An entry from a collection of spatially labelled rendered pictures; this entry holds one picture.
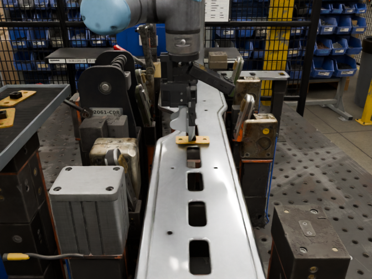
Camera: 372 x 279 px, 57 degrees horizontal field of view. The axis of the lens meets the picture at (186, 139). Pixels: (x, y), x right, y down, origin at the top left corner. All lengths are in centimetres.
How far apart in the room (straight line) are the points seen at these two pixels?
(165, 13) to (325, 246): 52
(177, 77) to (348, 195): 77
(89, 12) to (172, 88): 25
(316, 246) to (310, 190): 74
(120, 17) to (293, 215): 44
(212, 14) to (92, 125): 118
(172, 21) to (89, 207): 41
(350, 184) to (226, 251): 87
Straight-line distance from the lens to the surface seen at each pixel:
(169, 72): 77
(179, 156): 79
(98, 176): 53
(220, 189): 68
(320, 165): 144
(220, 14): 179
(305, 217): 60
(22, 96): 75
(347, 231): 115
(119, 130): 78
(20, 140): 56
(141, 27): 123
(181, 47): 74
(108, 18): 62
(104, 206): 50
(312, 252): 54
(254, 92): 123
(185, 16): 73
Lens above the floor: 139
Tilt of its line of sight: 27 degrees down
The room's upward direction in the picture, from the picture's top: straight up
